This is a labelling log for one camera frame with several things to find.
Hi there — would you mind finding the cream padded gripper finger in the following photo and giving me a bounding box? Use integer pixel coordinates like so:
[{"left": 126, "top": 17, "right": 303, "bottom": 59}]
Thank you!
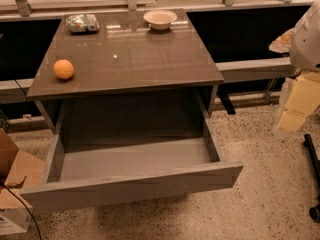
[{"left": 277, "top": 72, "right": 320, "bottom": 133}]

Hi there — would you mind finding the orange fruit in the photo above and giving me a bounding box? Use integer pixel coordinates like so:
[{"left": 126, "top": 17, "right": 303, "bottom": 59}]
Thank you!
[{"left": 53, "top": 59, "right": 74, "bottom": 80}]

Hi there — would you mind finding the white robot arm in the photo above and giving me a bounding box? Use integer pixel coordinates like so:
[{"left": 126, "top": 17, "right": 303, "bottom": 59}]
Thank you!
[{"left": 269, "top": 1, "right": 320, "bottom": 132}]

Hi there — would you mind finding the grey cabinet with glossy top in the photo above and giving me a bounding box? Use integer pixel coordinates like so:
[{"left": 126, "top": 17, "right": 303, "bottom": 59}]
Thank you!
[{"left": 26, "top": 7, "right": 225, "bottom": 135}]

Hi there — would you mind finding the open grey top drawer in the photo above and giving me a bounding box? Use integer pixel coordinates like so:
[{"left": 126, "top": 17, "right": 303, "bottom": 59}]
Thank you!
[{"left": 21, "top": 117, "right": 243, "bottom": 213}]

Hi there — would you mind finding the black wheeled stand leg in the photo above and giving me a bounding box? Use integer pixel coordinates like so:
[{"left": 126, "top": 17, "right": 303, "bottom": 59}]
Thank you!
[{"left": 303, "top": 134, "right": 320, "bottom": 223}]

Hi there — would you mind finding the white ceramic bowl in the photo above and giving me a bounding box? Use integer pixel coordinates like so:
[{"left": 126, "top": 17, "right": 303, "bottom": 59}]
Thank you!
[{"left": 143, "top": 10, "right": 177, "bottom": 31}]

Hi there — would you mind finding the green white snack bag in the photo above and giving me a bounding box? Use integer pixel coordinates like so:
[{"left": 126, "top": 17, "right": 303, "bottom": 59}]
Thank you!
[{"left": 66, "top": 14, "right": 99, "bottom": 33}]

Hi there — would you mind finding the brown cardboard box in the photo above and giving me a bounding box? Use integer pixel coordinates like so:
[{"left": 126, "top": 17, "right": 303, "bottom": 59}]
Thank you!
[{"left": 0, "top": 129, "right": 45, "bottom": 209}]

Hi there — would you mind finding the white printed box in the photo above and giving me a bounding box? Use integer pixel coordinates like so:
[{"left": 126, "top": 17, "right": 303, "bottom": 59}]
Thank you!
[{"left": 0, "top": 208, "right": 31, "bottom": 235}]

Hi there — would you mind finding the black cable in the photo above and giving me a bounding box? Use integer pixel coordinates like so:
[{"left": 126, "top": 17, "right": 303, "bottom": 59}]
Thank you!
[{"left": 0, "top": 180, "right": 43, "bottom": 240}]

